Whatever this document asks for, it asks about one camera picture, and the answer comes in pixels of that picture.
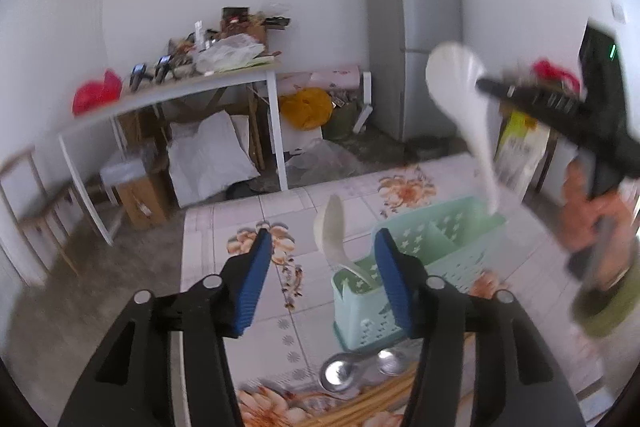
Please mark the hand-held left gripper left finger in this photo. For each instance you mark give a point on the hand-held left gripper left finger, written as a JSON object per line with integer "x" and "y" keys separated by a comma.
{"x": 255, "y": 272}

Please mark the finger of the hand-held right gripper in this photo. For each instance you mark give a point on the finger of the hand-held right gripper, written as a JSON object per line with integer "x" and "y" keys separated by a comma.
{"x": 535, "y": 104}

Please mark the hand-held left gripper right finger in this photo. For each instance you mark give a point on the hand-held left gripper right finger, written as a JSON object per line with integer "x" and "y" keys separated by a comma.
{"x": 392, "y": 277}

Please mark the mint green utensil holder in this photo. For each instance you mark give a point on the mint green utensil holder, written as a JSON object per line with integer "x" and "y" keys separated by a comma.
{"x": 450, "y": 237}

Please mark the white ceramic spoon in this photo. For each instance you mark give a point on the white ceramic spoon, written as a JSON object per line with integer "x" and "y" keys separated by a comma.
{"x": 332, "y": 227}
{"x": 452, "y": 72}

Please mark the metal spoon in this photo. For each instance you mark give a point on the metal spoon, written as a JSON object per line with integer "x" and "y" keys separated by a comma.
{"x": 340, "y": 372}
{"x": 392, "y": 362}

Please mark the pile of wooden chopsticks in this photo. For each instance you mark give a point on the pile of wooden chopsticks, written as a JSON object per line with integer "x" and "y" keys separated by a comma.
{"x": 360, "y": 407}

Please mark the person's right hand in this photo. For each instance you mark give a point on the person's right hand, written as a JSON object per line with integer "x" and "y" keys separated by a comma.
{"x": 577, "y": 212}

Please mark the yellow and white bag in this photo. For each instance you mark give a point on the yellow and white bag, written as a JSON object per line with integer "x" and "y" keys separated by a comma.
{"x": 520, "y": 147}

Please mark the floral tablecloth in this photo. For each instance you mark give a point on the floral tablecloth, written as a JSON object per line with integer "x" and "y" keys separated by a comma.
{"x": 300, "y": 347}

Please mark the white sack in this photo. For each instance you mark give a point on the white sack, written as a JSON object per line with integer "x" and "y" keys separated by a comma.
{"x": 210, "y": 157}

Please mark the brown cardboard box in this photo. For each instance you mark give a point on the brown cardboard box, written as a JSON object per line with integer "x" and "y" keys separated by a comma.
{"x": 145, "y": 202}

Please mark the clear plastic bag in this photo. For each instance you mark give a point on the clear plastic bag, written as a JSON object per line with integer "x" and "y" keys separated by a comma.
{"x": 325, "y": 159}

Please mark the grey refrigerator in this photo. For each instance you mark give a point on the grey refrigerator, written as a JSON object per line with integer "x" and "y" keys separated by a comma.
{"x": 410, "y": 32}

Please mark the white wrapped package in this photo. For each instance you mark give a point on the white wrapped package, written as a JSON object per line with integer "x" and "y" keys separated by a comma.
{"x": 122, "y": 172}

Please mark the white plastic panel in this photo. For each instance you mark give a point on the white plastic panel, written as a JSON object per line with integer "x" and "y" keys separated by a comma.
{"x": 365, "y": 102}

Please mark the white table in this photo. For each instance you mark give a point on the white table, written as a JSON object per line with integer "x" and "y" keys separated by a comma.
{"x": 200, "y": 80}

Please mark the white plastic bag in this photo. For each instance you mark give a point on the white plastic bag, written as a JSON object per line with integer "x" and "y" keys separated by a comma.
{"x": 225, "y": 54}

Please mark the wooden chair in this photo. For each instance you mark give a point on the wooden chair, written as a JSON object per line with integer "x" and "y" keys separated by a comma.
{"x": 45, "y": 207}

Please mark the black handheld device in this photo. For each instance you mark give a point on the black handheld device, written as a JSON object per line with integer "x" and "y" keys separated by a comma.
{"x": 140, "y": 74}
{"x": 162, "y": 68}

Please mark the red plastic bag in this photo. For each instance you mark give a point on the red plastic bag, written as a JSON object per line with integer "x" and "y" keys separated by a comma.
{"x": 97, "y": 94}

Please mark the clear plastic bottle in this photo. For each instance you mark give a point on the clear plastic bottle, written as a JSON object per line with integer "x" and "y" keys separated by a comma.
{"x": 200, "y": 34}

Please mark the dark brown box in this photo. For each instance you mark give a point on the dark brown box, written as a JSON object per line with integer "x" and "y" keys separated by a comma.
{"x": 240, "y": 24}

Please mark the wall socket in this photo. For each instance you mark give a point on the wall socket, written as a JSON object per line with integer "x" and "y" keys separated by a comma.
{"x": 618, "y": 13}

